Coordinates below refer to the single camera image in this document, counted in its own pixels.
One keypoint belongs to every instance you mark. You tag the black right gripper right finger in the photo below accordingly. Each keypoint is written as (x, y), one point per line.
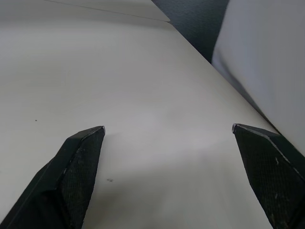
(269, 176)

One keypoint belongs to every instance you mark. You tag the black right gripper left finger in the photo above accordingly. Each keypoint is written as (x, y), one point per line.
(59, 186)

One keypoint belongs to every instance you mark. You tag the white adjoining table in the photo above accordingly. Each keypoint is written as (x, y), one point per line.
(95, 7)

